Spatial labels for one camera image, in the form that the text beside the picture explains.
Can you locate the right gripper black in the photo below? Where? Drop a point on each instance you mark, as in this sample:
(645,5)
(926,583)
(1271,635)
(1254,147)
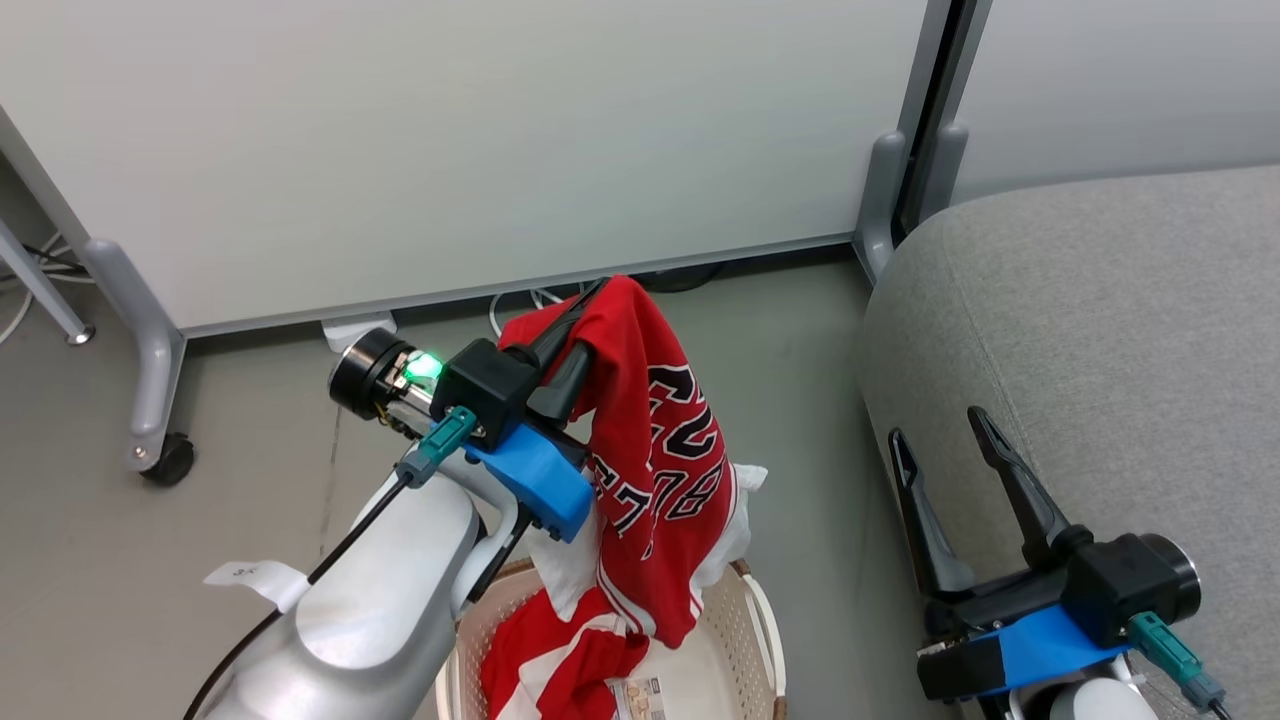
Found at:
(1000,605)

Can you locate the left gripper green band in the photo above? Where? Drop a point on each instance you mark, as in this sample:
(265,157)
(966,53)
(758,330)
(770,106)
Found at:
(365,375)

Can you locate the red basketball jersey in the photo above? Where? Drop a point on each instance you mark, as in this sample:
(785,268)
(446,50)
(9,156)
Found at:
(640,480)

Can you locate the white garment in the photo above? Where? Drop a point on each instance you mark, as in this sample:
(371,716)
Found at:
(745,520)

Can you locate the red white-striped shorts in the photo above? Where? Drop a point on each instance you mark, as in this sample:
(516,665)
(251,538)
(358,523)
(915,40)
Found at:
(540,660)

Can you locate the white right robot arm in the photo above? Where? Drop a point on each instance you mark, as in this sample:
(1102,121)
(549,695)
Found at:
(1095,702)

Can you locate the cream perforated laundry basket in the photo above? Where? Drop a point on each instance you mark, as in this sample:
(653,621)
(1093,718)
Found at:
(745,650)

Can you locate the wide white partition panel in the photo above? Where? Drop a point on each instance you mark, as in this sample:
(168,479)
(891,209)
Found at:
(450,150)

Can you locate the grey fabric sofa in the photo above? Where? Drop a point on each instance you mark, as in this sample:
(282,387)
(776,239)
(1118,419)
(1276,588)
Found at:
(1100,330)

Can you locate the printed garment tag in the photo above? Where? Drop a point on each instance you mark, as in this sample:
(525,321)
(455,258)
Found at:
(638,700)

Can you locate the short grey partition leg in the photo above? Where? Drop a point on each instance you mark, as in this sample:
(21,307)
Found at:
(880,200)
(945,170)

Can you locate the white paper tag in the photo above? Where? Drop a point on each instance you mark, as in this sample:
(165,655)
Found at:
(255,578)

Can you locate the black caster wheel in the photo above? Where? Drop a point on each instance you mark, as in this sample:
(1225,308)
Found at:
(170,462)

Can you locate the long grey partition leg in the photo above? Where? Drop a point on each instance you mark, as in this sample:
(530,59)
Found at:
(150,360)

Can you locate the narrow white partition panel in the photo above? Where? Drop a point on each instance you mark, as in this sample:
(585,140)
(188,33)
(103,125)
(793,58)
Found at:
(1120,80)

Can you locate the grey metal table leg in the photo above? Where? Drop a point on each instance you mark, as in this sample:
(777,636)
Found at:
(45,290)

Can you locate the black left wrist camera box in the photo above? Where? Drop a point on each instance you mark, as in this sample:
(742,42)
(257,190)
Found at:
(485,390)

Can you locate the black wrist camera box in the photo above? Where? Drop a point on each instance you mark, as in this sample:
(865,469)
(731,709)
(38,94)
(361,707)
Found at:
(1110,590)
(485,390)

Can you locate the blue left camera mount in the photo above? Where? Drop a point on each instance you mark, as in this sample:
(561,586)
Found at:
(535,475)

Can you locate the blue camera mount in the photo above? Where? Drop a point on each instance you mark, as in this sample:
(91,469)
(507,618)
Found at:
(535,475)
(1050,645)

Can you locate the blue right camera mount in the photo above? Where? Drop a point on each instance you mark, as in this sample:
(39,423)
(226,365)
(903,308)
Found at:
(1050,645)

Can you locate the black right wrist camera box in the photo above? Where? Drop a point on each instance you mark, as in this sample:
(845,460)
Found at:
(1110,590)

